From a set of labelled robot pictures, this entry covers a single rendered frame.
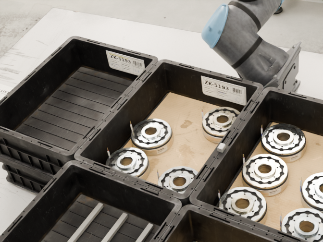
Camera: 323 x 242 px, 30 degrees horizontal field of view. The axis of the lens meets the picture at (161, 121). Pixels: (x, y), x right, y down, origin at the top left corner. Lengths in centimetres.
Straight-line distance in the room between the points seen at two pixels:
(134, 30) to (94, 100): 53
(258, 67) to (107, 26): 72
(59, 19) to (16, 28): 141
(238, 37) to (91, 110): 45
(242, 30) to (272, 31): 162
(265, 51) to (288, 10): 178
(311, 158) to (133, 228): 44
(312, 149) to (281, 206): 19
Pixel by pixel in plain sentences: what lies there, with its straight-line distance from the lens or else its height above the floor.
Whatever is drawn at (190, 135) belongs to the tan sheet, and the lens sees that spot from 151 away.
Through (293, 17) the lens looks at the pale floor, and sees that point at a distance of 340.
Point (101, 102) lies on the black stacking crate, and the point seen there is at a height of 83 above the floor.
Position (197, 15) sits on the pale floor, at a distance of 346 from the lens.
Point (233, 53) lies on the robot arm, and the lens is 167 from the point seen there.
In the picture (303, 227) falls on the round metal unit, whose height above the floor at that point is 84.
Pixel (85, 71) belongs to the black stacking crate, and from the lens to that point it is 178.
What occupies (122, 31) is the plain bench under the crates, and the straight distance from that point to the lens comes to 215.
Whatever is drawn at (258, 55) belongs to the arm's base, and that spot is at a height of 87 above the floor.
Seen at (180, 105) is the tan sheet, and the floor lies 83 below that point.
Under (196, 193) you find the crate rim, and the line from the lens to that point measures 125.
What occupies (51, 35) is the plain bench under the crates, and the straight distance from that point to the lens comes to 222.
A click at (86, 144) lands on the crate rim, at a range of 140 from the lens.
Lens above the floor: 188
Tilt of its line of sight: 42 degrees down
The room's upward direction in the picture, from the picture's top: 10 degrees counter-clockwise
